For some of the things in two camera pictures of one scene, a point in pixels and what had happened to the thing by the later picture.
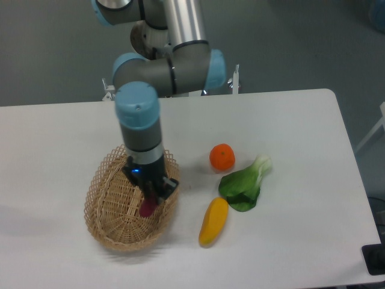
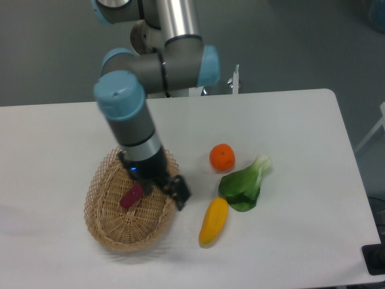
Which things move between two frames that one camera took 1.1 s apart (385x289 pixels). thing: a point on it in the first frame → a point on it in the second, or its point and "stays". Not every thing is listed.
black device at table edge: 374,256 stays
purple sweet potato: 147,207 → 133,194
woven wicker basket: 113,202 stays
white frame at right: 376,127 stays
